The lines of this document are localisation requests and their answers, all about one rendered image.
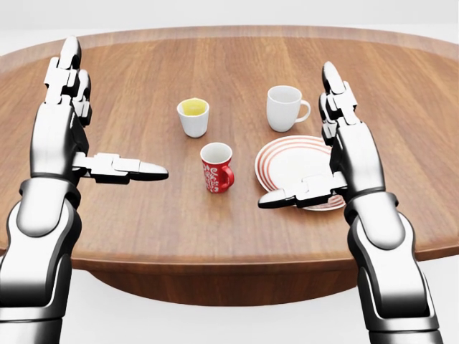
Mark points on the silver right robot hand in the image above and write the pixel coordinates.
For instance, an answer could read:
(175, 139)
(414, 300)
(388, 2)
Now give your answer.
(358, 161)

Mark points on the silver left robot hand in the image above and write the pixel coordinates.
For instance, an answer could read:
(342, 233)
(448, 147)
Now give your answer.
(52, 139)

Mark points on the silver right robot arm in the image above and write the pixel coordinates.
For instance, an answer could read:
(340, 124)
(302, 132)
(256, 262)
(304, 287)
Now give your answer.
(391, 265)

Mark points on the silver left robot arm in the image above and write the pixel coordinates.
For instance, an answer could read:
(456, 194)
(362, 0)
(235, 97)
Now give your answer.
(36, 251)

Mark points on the white plate with red rings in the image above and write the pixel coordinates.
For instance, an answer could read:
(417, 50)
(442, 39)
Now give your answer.
(287, 165)

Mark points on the red patterned mug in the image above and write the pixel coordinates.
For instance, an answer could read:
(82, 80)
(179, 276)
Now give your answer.
(216, 167)

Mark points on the white cup with yellow inside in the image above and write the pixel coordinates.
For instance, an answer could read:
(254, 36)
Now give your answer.
(193, 114)

